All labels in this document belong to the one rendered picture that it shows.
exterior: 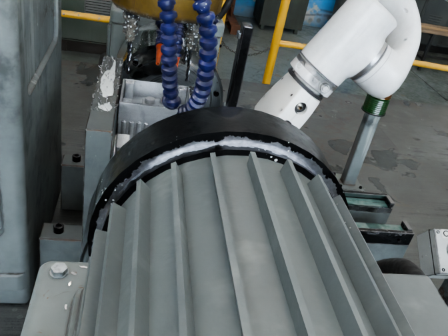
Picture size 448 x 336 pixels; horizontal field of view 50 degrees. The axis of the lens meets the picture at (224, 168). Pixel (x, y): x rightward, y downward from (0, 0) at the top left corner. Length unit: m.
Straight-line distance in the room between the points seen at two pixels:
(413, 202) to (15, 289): 1.04
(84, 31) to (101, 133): 3.45
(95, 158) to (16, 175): 0.11
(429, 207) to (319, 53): 0.80
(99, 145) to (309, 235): 0.53
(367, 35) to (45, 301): 0.57
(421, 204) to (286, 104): 0.77
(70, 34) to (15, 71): 3.51
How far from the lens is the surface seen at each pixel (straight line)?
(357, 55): 0.78
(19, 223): 0.81
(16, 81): 0.69
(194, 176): 0.28
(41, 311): 0.45
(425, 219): 1.42
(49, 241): 0.88
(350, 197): 1.14
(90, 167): 0.76
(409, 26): 0.87
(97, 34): 4.16
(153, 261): 0.24
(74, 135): 1.41
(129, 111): 0.82
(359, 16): 0.78
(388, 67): 0.80
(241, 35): 0.97
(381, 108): 1.30
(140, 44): 1.09
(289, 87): 0.80
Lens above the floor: 1.50
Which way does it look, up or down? 32 degrees down
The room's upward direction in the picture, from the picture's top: 12 degrees clockwise
